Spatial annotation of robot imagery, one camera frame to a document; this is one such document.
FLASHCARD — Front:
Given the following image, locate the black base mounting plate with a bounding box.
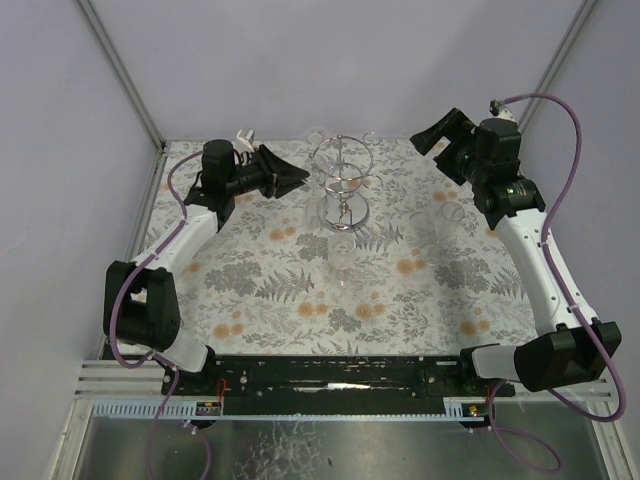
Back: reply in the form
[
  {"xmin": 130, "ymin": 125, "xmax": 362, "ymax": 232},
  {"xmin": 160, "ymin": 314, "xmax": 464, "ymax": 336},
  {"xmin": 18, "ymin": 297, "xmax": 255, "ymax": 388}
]
[{"xmin": 162, "ymin": 354, "xmax": 498, "ymax": 405}]

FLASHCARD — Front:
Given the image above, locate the clear round wine glass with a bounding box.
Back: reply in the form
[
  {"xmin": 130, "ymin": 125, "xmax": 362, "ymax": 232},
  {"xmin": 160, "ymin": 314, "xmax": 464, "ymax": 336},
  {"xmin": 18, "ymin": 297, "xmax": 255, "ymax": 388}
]
[{"xmin": 328, "ymin": 233, "xmax": 357, "ymax": 287}]

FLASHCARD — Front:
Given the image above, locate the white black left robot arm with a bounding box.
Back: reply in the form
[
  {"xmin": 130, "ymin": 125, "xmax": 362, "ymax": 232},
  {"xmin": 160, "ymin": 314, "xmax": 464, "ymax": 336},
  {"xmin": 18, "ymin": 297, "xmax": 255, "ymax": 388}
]
[{"xmin": 103, "ymin": 139, "xmax": 309, "ymax": 374}]

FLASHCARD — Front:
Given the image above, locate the chrome wine glass rack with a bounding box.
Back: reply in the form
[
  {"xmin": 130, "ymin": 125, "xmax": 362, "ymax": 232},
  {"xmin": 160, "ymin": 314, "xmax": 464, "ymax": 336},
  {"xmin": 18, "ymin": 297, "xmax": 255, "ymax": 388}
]
[{"xmin": 311, "ymin": 134, "xmax": 374, "ymax": 232}]

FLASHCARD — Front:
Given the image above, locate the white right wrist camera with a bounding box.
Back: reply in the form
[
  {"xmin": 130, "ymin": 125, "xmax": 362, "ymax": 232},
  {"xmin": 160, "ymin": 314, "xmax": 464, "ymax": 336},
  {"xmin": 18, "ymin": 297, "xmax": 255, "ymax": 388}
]
[{"xmin": 489, "ymin": 100, "xmax": 517, "ymax": 123}]

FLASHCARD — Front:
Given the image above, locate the floral patterned table mat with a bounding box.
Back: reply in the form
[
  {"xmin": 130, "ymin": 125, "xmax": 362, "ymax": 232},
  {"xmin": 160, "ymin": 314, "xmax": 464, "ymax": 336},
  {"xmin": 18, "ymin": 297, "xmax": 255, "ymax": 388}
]
[{"xmin": 174, "ymin": 140, "xmax": 536, "ymax": 355}]

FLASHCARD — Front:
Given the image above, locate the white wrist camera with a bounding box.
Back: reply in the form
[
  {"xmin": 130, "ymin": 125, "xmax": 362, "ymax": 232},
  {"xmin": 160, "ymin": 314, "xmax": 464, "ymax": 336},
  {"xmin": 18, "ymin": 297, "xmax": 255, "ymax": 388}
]
[
  {"xmin": 489, "ymin": 100, "xmax": 517, "ymax": 123},
  {"xmin": 234, "ymin": 128, "xmax": 255, "ymax": 153}
]

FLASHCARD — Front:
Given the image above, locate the grey slotted cable duct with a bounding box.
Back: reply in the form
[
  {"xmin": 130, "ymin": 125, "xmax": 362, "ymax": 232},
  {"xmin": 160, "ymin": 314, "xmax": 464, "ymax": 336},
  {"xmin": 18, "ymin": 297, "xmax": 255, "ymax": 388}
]
[{"xmin": 93, "ymin": 398, "xmax": 489, "ymax": 422}]

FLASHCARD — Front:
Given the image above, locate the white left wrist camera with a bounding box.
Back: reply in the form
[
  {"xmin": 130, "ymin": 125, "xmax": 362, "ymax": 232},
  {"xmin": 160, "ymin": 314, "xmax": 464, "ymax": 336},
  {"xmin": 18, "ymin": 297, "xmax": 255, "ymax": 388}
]
[{"xmin": 234, "ymin": 128, "xmax": 255, "ymax": 153}]

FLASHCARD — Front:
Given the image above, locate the clear wine glass back left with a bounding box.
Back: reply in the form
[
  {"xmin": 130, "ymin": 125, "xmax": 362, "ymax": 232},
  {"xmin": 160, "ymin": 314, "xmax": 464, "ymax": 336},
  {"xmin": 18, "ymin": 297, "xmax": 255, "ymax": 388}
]
[{"xmin": 303, "ymin": 127, "xmax": 330, "ymax": 148}]

